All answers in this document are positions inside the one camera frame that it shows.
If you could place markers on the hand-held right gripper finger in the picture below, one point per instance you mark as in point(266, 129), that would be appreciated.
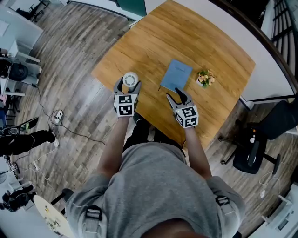
point(174, 104)
point(186, 97)

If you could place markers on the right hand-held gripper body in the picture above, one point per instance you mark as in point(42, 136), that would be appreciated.
point(187, 115)

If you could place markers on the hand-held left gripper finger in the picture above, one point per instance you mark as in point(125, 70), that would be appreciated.
point(137, 89)
point(117, 88)

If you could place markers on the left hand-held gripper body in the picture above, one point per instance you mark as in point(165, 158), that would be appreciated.
point(125, 104)

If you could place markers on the white handheld fan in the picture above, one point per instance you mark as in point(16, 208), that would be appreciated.
point(130, 79)

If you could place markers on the person's right forearm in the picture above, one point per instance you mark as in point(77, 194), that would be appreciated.
point(198, 151)

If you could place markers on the person's left forearm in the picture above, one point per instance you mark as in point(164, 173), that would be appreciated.
point(116, 144)

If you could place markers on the white desk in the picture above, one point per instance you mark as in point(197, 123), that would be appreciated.
point(21, 30)

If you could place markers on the blue notebook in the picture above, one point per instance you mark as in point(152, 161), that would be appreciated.
point(177, 75)

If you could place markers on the potted plant in white pot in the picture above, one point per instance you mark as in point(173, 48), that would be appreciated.
point(205, 79)

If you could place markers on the person's black trousers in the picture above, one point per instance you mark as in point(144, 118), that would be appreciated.
point(139, 134)

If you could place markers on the white power strip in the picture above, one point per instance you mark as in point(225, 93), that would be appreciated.
point(58, 116)
point(35, 166)

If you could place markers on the large black office chair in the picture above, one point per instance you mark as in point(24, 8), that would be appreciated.
point(246, 148)

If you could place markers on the person's grey shirt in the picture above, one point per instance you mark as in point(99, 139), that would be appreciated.
point(158, 186)

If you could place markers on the green partition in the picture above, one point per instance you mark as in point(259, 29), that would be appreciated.
point(130, 7)

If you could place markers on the black and green board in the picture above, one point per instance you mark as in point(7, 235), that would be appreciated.
point(29, 125)

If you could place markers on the black mesh chair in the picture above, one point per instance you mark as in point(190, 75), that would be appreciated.
point(18, 72)

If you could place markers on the black stool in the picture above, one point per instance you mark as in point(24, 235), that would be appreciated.
point(64, 194)

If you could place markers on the round light wooden table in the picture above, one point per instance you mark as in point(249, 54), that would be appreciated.
point(50, 216)

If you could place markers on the white metal rack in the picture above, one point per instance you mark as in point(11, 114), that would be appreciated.
point(284, 216)

